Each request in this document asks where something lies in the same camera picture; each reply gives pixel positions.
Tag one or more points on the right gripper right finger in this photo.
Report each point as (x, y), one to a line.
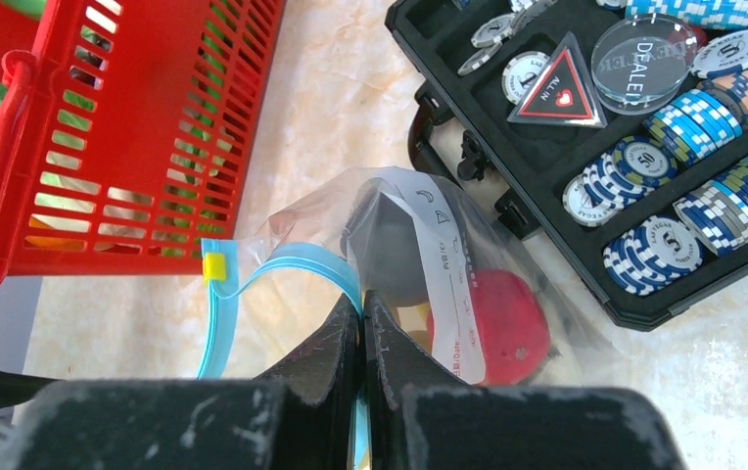
(423, 417)

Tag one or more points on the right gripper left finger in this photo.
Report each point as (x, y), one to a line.
(298, 414)

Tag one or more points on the clear zip top bag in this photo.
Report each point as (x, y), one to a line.
(459, 285)

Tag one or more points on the red pomegranate toy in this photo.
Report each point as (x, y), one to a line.
(503, 341)

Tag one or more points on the red plastic basket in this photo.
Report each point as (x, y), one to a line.
(127, 130)

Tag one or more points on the black poker chip case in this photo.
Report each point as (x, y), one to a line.
(620, 127)

